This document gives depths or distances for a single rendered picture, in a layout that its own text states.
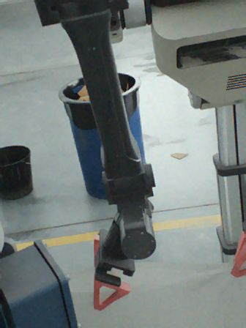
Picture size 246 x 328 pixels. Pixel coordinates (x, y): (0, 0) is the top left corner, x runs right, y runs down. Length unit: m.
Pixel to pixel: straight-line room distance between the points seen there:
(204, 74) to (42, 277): 0.79
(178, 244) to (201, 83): 1.67
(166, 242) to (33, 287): 2.32
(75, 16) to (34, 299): 0.34
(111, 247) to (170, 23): 0.50
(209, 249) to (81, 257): 0.65
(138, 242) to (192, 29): 0.50
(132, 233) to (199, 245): 2.02
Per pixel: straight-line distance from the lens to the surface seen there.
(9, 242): 0.75
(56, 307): 0.70
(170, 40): 1.23
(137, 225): 0.91
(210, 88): 1.41
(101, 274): 1.01
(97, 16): 0.72
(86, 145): 3.27
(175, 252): 2.90
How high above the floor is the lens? 1.70
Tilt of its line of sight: 26 degrees down
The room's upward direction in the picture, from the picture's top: 10 degrees counter-clockwise
